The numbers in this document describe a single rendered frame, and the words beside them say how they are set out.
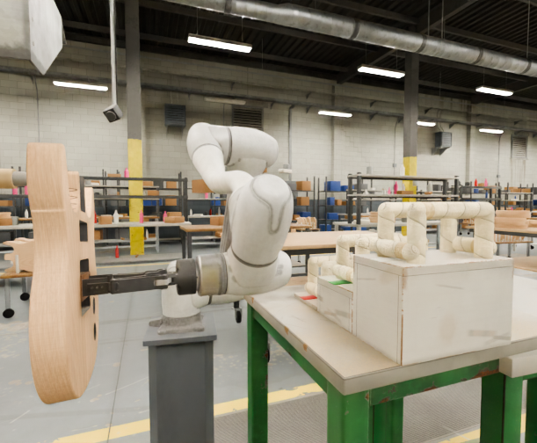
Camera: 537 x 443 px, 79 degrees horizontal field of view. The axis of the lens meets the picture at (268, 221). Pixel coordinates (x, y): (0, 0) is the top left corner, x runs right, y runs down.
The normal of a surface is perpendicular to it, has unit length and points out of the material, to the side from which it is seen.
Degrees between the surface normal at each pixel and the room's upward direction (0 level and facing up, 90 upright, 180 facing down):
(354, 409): 90
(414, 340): 90
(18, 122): 90
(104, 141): 90
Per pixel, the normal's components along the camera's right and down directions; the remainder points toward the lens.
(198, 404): 0.22, 0.05
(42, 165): 0.35, -0.15
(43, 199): 0.36, 0.27
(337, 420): -0.94, 0.02
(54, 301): 0.32, -0.36
